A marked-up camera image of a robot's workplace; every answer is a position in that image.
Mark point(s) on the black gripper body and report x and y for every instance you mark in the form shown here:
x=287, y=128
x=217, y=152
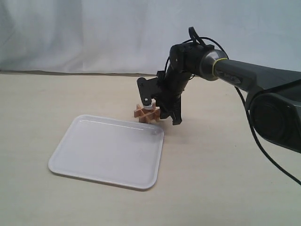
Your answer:
x=185, y=59

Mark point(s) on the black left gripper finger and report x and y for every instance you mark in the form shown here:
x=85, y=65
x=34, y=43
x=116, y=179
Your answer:
x=175, y=112

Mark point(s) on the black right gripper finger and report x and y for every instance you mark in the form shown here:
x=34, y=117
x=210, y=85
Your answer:
x=164, y=111

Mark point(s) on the notched wooden piece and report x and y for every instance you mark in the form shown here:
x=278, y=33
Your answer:
x=141, y=119
x=149, y=119
x=155, y=113
x=141, y=112

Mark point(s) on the white rectangular plastic tray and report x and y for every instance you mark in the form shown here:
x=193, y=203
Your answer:
x=109, y=151

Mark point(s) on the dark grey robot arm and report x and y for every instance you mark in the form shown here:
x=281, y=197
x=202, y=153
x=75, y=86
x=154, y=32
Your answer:
x=273, y=95

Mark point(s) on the white backdrop cloth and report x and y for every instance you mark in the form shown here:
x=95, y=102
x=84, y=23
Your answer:
x=134, y=36

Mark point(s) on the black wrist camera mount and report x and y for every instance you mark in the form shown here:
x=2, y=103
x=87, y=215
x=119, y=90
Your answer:
x=148, y=90

